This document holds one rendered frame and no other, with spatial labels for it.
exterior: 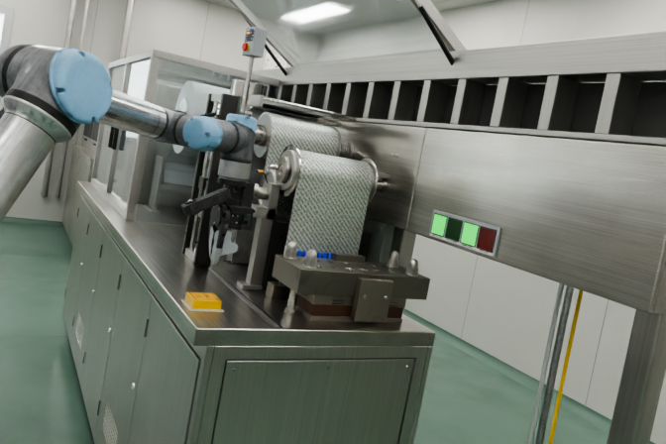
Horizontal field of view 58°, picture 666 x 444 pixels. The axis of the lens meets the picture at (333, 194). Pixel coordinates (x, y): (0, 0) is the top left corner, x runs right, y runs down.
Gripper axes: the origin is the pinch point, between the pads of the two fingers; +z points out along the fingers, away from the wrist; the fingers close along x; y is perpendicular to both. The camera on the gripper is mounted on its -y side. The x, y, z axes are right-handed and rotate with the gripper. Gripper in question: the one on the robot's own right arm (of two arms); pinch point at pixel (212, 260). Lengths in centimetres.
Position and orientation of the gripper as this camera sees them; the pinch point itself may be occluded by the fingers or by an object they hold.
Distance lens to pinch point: 147.5
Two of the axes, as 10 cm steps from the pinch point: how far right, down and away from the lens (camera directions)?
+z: -1.6, 9.8, 0.8
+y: 8.6, 1.1, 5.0
